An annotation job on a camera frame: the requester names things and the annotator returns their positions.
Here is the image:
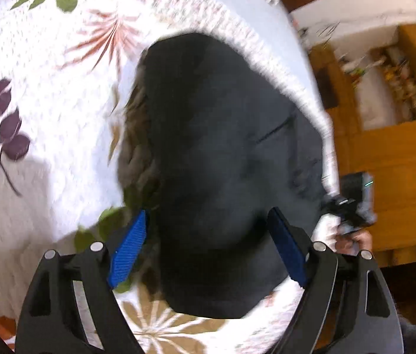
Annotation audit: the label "light wooden wardrobe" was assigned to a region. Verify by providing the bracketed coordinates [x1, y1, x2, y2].
[309, 24, 416, 266]

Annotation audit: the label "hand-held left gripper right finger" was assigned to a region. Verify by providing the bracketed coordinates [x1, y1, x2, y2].
[267, 206, 404, 354]

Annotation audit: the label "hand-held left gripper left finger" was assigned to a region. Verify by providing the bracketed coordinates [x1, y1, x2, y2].
[15, 209, 149, 354]

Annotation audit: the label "person's right hand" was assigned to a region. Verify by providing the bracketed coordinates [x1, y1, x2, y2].
[335, 228, 373, 256]

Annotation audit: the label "black pants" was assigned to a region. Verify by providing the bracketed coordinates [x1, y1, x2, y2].
[117, 32, 336, 319]

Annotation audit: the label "wooden wall shelf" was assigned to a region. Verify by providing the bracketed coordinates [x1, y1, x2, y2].
[341, 42, 416, 130]

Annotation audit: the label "floral quilted mattress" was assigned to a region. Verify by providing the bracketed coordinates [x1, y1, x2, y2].
[0, 0, 341, 354]

